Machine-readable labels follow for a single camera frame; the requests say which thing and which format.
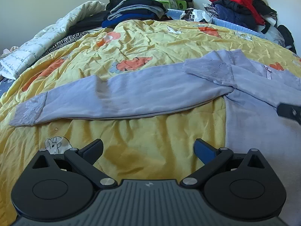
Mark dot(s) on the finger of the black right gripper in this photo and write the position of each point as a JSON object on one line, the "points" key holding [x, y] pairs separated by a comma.
{"points": [[288, 111]]}

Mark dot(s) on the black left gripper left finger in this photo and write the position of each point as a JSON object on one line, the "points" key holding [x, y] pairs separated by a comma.
{"points": [[57, 187]]}

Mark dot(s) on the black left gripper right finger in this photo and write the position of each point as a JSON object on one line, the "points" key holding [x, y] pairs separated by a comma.
{"points": [[240, 186]]}

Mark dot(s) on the lavender long-sleeve shirt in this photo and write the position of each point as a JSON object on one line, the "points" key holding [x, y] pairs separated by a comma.
{"points": [[252, 91]]}

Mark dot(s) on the black clothes on pile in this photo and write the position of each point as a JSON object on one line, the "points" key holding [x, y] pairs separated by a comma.
{"points": [[267, 13]]}

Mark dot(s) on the stack of dark folded clothes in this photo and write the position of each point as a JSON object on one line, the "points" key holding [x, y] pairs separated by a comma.
{"points": [[134, 9]]}

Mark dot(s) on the yellow carrot-print quilt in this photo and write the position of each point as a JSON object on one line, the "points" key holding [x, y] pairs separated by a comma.
{"points": [[150, 148]]}

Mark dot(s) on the navy blue jacket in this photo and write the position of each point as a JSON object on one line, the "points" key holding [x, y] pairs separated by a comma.
{"points": [[235, 13]]}

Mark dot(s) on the white printed quilt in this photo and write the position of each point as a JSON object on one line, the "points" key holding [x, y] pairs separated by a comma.
{"points": [[15, 63]]}

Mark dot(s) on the black and white crumpled cloth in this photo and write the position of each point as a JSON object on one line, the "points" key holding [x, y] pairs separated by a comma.
{"points": [[195, 15]]}

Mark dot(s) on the blue knitted blanket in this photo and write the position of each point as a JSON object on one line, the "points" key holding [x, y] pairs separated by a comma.
{"points": [[176, 14]]}

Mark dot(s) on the green plastic chair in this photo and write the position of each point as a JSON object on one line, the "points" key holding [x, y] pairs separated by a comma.
{"points": [[182, 5]]}

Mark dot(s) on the black bag by wall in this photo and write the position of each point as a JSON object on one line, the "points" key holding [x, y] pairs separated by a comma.
{"points": [[287, 35]]}

